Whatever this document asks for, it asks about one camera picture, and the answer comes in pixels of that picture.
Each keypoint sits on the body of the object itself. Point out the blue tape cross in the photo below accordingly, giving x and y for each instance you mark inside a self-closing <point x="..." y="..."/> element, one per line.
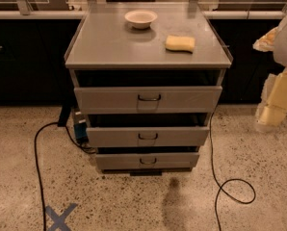
<point x="59" y="220"/>

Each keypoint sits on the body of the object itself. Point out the grey bottom drawer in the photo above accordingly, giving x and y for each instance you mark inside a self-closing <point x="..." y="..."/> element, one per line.
<point x="149" y="160"/>

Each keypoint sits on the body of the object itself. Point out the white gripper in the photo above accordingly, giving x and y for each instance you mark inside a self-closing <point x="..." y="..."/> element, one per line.
<point x="272" y="108"/>

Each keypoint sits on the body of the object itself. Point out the grey top drawer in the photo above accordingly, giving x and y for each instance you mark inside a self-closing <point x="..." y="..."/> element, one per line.
<point x="147" y="100"/>

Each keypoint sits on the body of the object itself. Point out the white bowl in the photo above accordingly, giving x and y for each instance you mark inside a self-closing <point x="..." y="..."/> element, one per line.
<point x="140" y="19"/>

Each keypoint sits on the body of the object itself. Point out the grey drawer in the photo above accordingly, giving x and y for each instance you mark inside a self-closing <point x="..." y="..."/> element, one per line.
<point x="147" y="100"/>
<point x="149" y="160"/>
<point x="147" y="136"/>

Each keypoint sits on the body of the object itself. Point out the yellow sponge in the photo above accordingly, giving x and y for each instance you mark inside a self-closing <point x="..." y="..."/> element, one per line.
<point x="175" y="43"/>

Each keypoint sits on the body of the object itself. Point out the grey drawer cabinet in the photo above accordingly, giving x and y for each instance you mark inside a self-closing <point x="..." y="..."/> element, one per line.
<point x="108" y="52"/>

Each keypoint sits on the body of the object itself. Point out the blue power box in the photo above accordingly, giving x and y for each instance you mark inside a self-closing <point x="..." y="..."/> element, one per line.
<point x="80" y="126"/>

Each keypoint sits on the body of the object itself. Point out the grey middle drawer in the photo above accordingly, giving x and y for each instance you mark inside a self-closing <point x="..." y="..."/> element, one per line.
<point x="147" y="136"/>

